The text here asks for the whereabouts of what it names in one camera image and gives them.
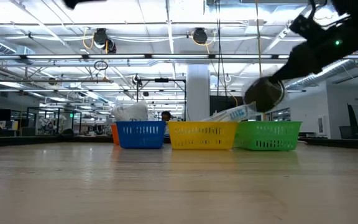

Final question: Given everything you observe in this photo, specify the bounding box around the white square pillar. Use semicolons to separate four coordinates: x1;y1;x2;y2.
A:
186;63;211;121

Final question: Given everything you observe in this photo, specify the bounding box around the black wall screen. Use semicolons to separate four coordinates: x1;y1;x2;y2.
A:
209;95;249;122

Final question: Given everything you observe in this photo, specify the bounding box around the white shower cap bag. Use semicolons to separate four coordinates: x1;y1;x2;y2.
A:
111;100;151;123

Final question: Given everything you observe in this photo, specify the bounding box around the orange plastic basket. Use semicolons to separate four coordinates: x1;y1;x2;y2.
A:
110;124;121;146

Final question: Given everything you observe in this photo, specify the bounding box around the small ceiling cable reel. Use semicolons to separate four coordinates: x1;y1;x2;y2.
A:
131;73;143;87

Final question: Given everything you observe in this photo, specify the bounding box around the yellow plastic basket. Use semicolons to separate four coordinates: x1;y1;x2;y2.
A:
167;121;239;151

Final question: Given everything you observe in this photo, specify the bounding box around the black metal station frame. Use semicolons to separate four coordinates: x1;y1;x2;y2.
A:
134;77;188;122

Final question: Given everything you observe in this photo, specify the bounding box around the blue plastic basket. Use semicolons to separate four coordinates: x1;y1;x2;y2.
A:
116;120;167;149

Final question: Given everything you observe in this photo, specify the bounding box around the black ceiling cable reel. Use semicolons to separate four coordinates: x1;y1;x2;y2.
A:
191;27;209;45
92;27;117;55

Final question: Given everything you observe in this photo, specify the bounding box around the ceiling light strip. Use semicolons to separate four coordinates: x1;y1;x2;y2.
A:
20;54;311;60

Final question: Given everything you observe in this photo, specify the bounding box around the blue toothbrush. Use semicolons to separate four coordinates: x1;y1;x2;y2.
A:
201;101;258;123

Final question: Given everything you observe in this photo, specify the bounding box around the hanging black cable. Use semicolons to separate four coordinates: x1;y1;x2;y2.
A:
214;0;224;98

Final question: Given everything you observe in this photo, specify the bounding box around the green plastic basket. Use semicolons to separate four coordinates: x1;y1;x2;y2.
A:
234;120;303;152

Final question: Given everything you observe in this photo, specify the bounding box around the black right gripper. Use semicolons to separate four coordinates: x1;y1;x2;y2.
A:
268;14;357;85

